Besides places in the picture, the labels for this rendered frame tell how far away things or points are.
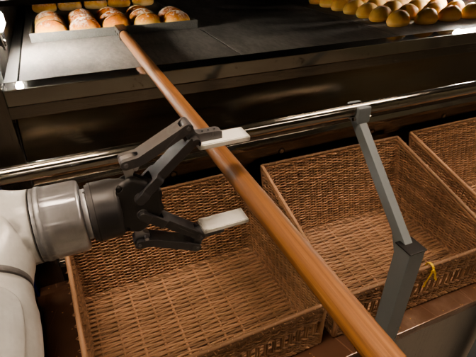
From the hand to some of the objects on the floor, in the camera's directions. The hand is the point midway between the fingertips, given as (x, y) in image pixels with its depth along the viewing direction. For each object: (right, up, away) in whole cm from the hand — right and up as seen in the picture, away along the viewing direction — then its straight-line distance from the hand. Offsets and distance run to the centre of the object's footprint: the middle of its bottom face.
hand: (238, 178), depth 56 cm
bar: (+23, -91, +78) cm, 123 cm away
